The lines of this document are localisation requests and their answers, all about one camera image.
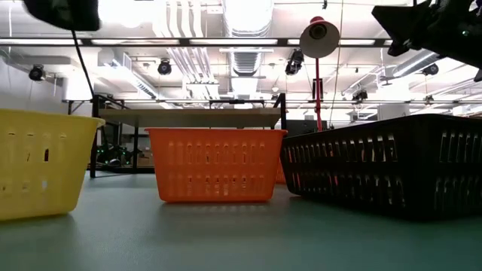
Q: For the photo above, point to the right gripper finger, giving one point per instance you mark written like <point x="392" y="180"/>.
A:
<point x="403" y="20"/>
<point x="401" y="48"/>

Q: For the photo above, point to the black plastic basket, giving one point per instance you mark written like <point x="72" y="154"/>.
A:
<point x="376" y="180"/>

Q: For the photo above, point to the yellow plastic basket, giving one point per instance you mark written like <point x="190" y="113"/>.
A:
<point x="45" y="169"/>

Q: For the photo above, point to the wooden shelf black legs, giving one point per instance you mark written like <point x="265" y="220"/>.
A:
<point x="188" y="117"/>

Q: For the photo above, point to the black ceiling spotlight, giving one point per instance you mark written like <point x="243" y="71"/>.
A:
<point x="430" y="69"/>
<point x="164" y="67"/>
<point x="294" y="62"/>
<point x="37" y="73"/>
<point x="360" y="95"/>

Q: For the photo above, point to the white pillar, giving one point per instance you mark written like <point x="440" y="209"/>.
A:
<point x="393" y="111"/>

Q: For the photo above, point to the red desk lamp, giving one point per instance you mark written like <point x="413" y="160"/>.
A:
<point x="319" y="41"/>

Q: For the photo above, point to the black cabinet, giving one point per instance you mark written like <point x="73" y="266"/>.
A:
<point x="301" y="126"/>

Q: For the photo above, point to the black device green lights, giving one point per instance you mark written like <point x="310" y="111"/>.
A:
<point x="113" y="156"/>

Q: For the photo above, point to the brown cardboard box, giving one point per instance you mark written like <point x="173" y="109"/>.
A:
<point x="146" y="159"/>

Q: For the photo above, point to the green table mat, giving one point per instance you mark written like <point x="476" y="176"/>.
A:
<point x="241" y="241"/>

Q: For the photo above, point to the thin black overhead rail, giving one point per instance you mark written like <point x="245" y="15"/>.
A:
<point x="339" y="101"/>

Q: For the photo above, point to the black overhead frame bar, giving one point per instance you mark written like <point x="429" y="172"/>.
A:
<point x="180" y="41"/>

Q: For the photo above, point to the silver ceiling air duct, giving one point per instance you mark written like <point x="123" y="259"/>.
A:
<point x="246" y="22"/>

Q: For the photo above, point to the black metal table frame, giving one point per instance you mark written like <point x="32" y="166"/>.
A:
<point x="120" y="170"/>

